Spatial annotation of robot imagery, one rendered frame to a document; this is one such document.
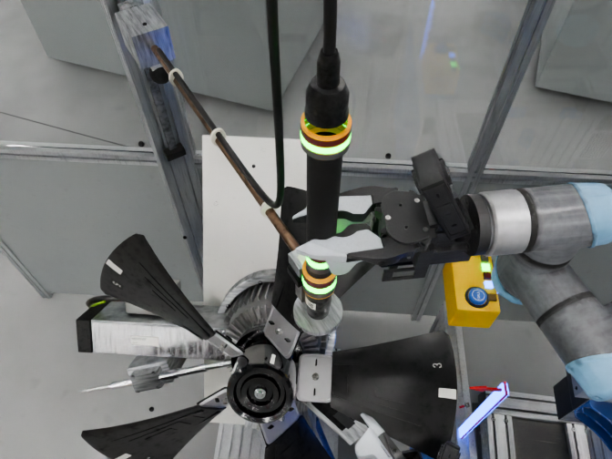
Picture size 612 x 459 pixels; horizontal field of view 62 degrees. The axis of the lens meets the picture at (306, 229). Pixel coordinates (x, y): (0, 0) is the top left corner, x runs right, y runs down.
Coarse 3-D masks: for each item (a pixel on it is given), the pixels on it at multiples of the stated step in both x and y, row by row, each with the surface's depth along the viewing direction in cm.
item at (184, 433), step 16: (160, 416) 92; (176, 416) 93; (192, 416) 95; (208, 416) 99; (96, 432) 93; (112, 432) 93; (128, 432) 94; (144, 432) 95; (160, 432) 96; (176, 432) 98; (192, 432) 102; (96, 448) 96; (112, 448) 97; (128, 448) 98; (144, 448) 99; (160, 448) 102; (176, 448) 104
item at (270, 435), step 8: (296, 408) 100; (288, 416) 98; (296, 416) 100; (264, 424) 94; (272, 424) 96; (280, 424) 97; (288, 424) 98; (264, 432) 94; (272, 432) 96; (280, 432) 97; (272, 440) 96
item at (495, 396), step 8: (496, 392) 96; (504, 392) 92; (488, 400) 100; (496, 400) 95; (480, 408) 105; (488, 408) 100; (472, 416) 110; (480, 416) 104; (464, 424) 115; (472, 424) 109; (464, 432) 115
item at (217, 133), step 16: (272, 0) 41; (336, 0) 34; (272, 16) 43; (336, 16) 35; (272, 32) 44; (160, 48) 91; (272, 48) 45; (272, 64) 47; (272, 80) 48; (192, 96) 83; (272, 96) 50; (224, 144) 77; (240, 160) 75; (272, 208) 68
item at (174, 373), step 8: (176, 368) 104; (184, 368) 104; (192, 368) 103; (200, 368) 103; (208, 368) 103; (216, 368) 103; (160, 376) 103; (168, 376) 103; (176, 376) 103; (112, 384) 105; (120, 384) 105; (128, 384) 105; (80, 392) 106
